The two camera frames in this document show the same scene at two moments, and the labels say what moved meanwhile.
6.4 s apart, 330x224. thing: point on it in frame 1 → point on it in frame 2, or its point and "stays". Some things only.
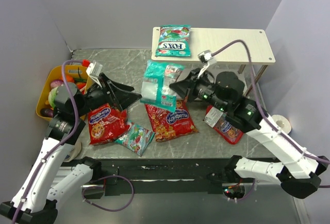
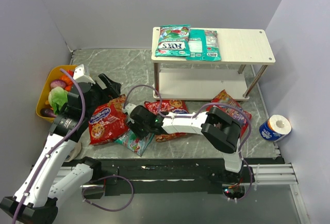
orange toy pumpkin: [69, 78] stays
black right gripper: [192, 86] → [133, 122]
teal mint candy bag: [137, 138] stays
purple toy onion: [55, 83] stays
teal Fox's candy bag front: [174, 40] stays
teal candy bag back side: [155, 87] → [203, 45]
